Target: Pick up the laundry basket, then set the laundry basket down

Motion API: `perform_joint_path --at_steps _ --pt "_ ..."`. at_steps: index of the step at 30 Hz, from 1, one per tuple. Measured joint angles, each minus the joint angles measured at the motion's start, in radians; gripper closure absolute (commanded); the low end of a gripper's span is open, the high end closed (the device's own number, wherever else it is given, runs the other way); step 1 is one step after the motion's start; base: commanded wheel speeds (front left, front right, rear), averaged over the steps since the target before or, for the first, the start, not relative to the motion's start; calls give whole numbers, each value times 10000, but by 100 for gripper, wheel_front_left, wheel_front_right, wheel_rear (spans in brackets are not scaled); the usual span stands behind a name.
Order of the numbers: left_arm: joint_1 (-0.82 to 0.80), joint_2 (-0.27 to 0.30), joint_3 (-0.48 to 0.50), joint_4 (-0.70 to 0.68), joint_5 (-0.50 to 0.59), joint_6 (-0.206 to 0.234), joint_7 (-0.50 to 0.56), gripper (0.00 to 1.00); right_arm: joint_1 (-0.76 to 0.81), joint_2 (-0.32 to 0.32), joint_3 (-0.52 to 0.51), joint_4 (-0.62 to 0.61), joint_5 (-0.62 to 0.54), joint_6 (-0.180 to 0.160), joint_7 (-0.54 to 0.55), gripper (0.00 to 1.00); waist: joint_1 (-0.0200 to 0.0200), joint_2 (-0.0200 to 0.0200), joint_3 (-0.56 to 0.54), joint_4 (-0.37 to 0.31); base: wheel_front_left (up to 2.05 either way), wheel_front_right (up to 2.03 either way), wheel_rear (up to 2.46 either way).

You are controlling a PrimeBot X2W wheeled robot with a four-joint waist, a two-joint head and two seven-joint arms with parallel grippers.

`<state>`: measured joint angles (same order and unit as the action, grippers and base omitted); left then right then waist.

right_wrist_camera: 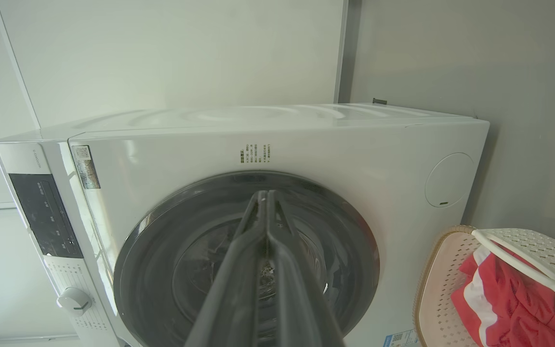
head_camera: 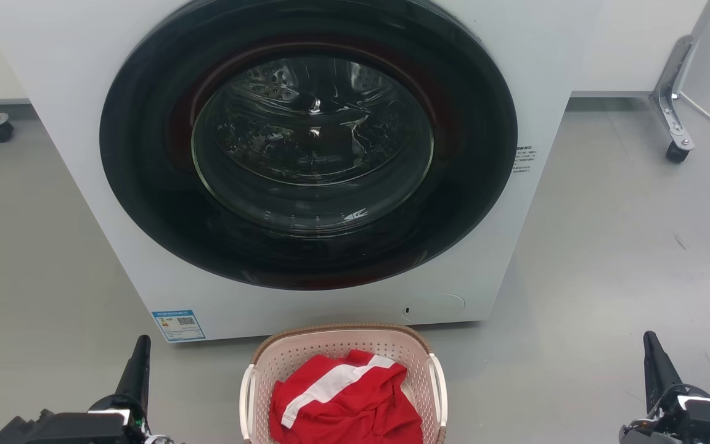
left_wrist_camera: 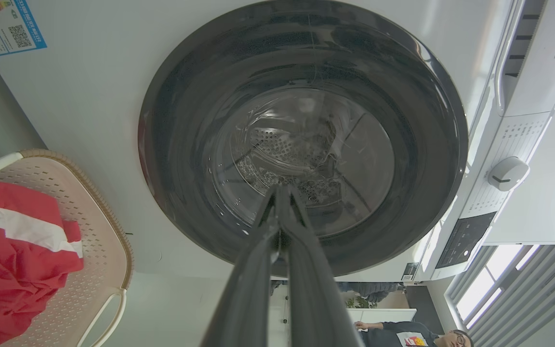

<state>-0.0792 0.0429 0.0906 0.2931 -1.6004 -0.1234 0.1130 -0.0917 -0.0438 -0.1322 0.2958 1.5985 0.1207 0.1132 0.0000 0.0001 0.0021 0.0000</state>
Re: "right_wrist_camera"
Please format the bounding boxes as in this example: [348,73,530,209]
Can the small printed text label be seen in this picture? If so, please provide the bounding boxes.
[239,143,272,165]

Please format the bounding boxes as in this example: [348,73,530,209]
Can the white washing machine knob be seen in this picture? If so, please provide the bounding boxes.
[56,287,93,318]

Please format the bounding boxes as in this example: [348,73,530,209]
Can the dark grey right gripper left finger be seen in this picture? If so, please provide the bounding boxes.
[185,190,269,347]

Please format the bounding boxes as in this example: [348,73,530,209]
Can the beige perforated laundry basket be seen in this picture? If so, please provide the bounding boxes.
[413,225,555,347]

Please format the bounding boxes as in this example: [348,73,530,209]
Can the black washing machine control panel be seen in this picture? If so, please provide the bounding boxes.
[9,173,84,259]

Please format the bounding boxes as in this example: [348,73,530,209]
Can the round white filter cover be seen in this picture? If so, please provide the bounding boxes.
[424,152,476,209]

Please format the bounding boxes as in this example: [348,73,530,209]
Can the red garment with white stripe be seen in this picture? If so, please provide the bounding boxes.
[450,243,555,347]

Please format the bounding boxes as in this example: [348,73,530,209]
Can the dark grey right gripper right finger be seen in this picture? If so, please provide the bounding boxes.
[267,190,346,347]

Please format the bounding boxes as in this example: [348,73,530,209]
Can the blue energy label sticker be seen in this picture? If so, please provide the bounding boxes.
[383,329,421,347]

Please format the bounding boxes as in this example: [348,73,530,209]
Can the white front-load washing machine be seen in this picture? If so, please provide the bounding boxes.
[0,103,490,347]

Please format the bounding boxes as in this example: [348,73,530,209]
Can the dark round washing machine door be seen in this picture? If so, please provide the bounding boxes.
[113,171,381,347]

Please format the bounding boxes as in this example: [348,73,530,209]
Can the silver QR sticker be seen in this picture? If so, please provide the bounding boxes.
[71,145,101,190]

